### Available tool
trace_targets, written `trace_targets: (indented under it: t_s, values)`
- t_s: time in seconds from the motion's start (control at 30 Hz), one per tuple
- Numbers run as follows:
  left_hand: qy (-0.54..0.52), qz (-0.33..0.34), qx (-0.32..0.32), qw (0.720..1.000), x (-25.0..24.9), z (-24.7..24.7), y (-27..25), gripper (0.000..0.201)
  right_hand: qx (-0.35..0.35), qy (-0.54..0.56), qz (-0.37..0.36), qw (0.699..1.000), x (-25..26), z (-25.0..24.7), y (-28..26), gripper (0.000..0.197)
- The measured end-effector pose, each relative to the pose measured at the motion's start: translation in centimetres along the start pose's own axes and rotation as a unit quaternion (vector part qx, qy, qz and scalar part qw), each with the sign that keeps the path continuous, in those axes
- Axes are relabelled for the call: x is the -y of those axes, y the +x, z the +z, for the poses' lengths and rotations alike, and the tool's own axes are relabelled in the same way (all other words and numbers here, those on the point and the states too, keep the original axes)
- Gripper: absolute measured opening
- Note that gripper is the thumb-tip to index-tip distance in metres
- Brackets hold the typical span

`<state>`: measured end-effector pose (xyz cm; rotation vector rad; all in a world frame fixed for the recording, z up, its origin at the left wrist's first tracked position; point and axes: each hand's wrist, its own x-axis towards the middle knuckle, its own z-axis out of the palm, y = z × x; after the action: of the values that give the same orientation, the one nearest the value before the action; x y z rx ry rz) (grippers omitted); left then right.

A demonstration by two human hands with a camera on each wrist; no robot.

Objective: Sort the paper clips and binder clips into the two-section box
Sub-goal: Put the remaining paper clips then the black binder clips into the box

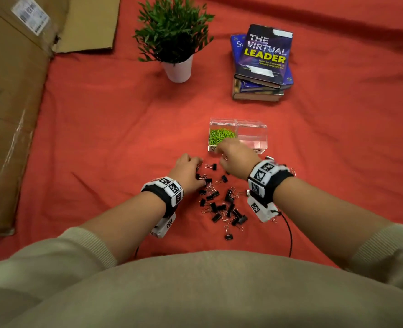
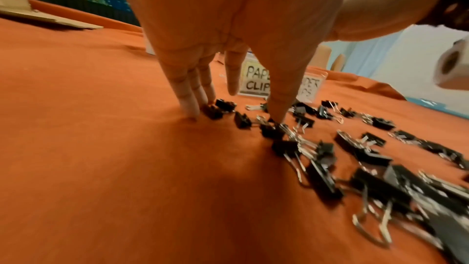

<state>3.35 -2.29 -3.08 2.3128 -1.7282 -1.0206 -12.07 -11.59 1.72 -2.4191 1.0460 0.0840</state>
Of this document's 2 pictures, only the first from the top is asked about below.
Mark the person's left hand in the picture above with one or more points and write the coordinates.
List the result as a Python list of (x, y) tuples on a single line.
[(188, 174)]

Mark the person's right hand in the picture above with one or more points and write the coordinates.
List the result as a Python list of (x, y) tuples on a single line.
[(239, 158)]

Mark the small black binder clip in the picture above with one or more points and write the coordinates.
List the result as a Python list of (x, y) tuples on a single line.
[(214, 167)]

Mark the pile of green paper clips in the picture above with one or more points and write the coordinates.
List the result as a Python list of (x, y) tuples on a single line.
[(220, 134)]

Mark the clear two-compartment plastic box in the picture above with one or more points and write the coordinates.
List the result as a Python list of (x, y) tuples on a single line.
[(252, 129)]

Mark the pile of black binder clips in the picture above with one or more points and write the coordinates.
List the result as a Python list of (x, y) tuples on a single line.
[(229, 237)]

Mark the person's left forearm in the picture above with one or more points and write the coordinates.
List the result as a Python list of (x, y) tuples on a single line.
[(126, 225)]

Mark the person's right forearm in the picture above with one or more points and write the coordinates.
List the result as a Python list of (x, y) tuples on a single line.
[(324, 215)]

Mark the brown cardboard box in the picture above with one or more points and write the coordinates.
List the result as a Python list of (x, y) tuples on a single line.
[(10, 116)]

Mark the black wristband with marker tiles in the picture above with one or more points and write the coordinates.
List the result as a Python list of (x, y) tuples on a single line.
[(266, 177), (165, 194)]

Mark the brown book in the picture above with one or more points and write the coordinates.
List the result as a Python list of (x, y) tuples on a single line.
[(256, 97)]

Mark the red cloth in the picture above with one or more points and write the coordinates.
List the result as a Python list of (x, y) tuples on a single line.
[(324, 133)]

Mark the dark purple book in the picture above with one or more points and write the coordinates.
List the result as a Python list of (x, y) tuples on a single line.
[(264, 54)]

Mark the beige sweater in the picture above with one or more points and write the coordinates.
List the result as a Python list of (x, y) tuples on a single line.
[(205, 293)]

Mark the green plant in white pot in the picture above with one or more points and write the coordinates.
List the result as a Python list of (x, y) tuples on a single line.
[(172, 30)]

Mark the white shipping label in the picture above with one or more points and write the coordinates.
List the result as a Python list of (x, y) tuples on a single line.
[(30, 15)]

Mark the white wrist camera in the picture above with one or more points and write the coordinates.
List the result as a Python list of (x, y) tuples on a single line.
[(259, 210), (162, 228)]

